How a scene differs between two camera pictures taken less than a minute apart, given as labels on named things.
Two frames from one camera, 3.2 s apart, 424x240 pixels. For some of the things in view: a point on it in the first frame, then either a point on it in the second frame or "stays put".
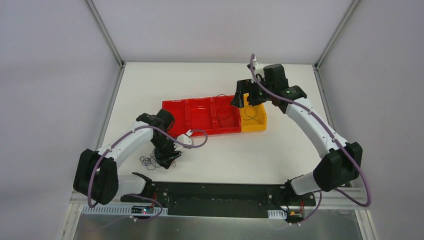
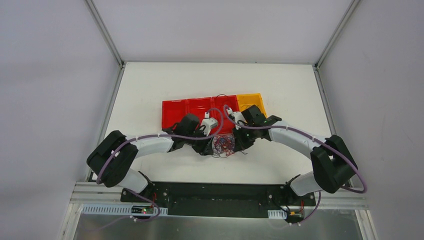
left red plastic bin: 179,108 stays put
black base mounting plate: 221,198 stays put
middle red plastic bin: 201,116 stays put
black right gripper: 247,90 → 241,141
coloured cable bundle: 151,162 → 223,146
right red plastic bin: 226,118 stays put
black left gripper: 166,155 → 204,147
